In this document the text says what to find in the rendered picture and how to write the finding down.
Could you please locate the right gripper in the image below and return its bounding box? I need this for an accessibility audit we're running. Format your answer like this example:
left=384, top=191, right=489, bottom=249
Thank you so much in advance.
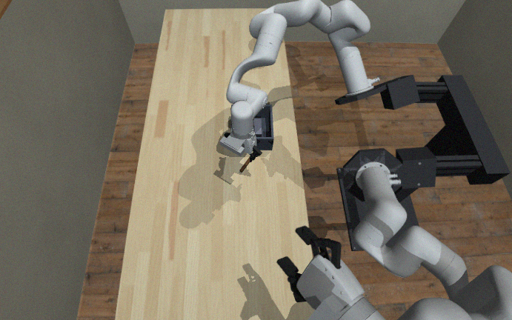
left=224, top=128, right=262, bottom=162

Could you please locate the brown cylindrical peg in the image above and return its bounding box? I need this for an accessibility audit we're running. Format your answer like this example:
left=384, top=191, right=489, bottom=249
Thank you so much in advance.
left=240, top=158, right=250, bottom=172

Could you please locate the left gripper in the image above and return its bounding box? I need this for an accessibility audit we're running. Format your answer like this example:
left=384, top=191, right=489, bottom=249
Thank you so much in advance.
left=276, top=226, right=365, bottom=311

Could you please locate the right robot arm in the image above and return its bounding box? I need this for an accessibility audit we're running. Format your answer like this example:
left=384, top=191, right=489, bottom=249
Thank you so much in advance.
left=220, top=0, right=379, bottom=156

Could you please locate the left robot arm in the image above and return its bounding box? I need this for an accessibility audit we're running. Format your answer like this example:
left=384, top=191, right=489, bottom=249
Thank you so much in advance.
left=308, top=161, right=512, bottom=320

